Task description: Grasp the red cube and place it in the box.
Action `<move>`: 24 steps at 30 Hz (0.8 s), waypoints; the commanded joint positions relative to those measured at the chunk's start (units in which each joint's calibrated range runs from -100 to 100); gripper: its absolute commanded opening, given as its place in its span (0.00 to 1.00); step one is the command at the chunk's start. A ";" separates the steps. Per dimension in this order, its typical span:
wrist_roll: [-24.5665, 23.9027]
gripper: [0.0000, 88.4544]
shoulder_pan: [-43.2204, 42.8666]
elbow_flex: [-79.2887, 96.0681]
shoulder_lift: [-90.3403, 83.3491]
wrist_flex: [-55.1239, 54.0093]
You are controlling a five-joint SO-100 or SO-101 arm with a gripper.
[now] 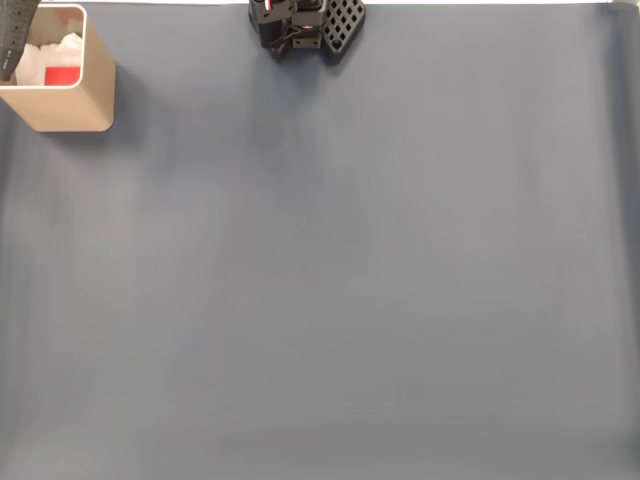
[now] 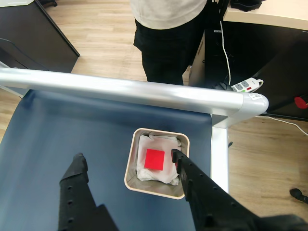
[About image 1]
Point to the red cube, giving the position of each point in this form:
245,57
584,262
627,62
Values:
62,76

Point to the beige open box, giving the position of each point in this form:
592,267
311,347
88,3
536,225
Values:
70,107

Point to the white foam padding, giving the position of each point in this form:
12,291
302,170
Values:
35,60

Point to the dark grey mat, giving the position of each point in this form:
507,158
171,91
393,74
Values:
320,300

